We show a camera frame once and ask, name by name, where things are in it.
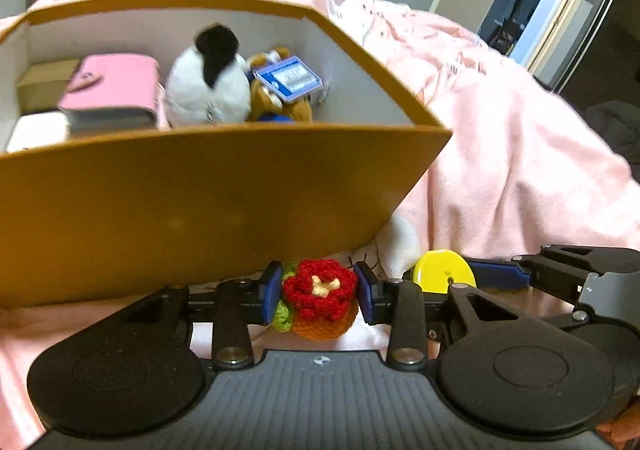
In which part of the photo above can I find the orange cardboard box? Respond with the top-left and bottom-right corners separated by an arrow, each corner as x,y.
0,0 -> 453,308

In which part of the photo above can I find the white and black plush toy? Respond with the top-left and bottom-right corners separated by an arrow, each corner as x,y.
164,22 -> 252,127

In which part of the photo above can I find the red crochet flower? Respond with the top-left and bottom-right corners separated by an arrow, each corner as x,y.
272,259 -> 360,342

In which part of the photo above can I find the small brown plush toy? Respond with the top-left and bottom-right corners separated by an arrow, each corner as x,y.
245,46 -> 316,123

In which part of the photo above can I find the pink printed blanket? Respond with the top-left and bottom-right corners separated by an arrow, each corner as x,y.
0,0 -> 640,450

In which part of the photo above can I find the long white box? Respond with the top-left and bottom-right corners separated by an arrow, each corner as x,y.
6,111 -> 71,153

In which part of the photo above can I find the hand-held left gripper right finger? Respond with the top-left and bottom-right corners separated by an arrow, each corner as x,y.
352,261 -> 546,365

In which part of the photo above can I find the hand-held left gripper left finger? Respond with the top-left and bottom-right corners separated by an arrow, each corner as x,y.
117,260 -> 285,370

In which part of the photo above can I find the small gold box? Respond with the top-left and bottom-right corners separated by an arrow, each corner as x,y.
17,59 -> 83,113

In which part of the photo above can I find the black jacket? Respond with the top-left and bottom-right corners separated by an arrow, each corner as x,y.
582,100 -> 640,171

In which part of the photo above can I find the pink wallet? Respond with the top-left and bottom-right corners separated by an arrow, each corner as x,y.
57,54 -> 171,130

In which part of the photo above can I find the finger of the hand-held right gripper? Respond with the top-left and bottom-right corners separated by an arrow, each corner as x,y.
477,286 -> 578,326
460,245 -> 640,290

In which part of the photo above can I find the blue barcode tag card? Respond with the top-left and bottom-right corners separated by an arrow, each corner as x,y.
252,55 -> 323,103

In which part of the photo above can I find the yellow disc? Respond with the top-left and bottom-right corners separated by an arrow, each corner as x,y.
411,250 -> 478,295

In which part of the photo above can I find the dark chair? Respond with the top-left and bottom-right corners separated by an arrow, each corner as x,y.
492,0 -> 526,56

